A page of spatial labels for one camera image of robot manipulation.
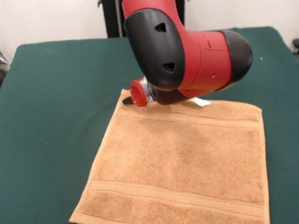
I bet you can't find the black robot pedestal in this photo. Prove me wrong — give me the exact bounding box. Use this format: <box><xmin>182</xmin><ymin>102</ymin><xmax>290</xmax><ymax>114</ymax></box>
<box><xmin>97</xmin><ymin>0</ymin><xmax>193</xmax><ymax>39</ymax></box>

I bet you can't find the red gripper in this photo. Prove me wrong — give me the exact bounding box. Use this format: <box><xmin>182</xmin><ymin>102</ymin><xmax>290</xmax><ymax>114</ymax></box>
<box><xmin>121</xmin><ymin>78</ymin><xmax>150</xmax><ymax>108</ymax></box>

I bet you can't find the dark green table cloth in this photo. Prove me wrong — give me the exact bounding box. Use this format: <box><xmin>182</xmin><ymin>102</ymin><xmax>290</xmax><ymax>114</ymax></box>
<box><xmin>0</xmin><ymin>23</ymin><xmax>299</xmax><ymax>224</ymax></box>

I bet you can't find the tan terry towel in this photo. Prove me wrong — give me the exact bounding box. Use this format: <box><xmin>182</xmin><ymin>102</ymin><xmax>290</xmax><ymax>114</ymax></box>
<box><xmin>60</xmin><ymin>78</ymin><xmax>272</xmax><ymax>224</ymax></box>

